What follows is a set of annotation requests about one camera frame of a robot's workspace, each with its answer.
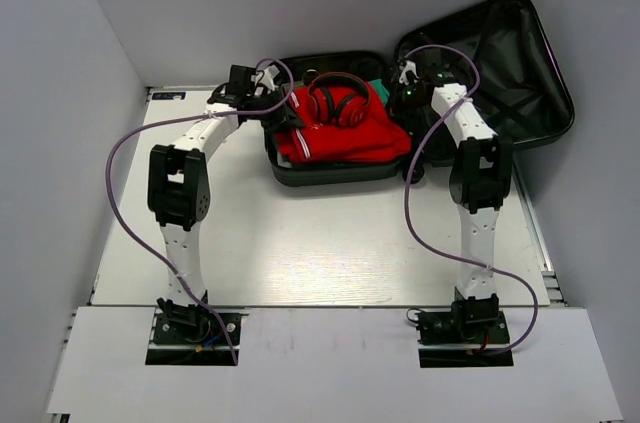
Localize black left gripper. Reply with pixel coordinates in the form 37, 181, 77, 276
248, 86, 307, 135

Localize green shirt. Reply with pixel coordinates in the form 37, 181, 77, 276
369, 78, 390, 106

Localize red polo shirt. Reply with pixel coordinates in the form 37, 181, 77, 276
274, 88, 411, 164

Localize red black headphones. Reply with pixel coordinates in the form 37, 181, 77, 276
307, 72, 371, 128

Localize gold lid cream jar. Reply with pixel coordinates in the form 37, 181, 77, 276
302, 69, 319, 86

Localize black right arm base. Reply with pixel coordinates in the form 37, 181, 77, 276
406, 295, 514, 369

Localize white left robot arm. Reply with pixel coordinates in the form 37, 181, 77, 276
147, 59, 295, 307

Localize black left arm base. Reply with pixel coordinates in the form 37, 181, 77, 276
145, 298, 247, 367

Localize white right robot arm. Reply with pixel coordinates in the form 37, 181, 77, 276
398, 44, 513, 342

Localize black open suitcase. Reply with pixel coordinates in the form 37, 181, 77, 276
262, 0, 576, 189

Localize black suitcase wheel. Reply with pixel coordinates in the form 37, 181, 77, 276
403, 165, 425, 185

